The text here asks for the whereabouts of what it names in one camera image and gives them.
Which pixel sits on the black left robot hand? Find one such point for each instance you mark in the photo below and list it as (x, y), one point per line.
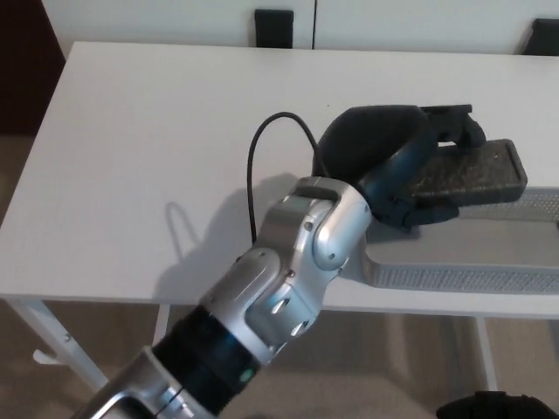
(371, 139)

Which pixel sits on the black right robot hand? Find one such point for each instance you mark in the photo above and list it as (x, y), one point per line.
(493, 408)

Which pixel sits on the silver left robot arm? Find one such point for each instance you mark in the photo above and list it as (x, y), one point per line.
(279, 283)

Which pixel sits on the grey mesh tray container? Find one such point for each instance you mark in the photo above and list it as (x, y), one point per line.
(458, 277)

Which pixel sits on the white desk with metal legs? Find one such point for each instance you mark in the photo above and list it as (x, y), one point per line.
(153, 131)

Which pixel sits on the white hook on desk leg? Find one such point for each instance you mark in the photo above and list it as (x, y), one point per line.
(43, 357)

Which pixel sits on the white cabinet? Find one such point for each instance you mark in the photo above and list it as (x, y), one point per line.
(174, 19)

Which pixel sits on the dark brown door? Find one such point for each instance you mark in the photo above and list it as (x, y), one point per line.
(24, 65)

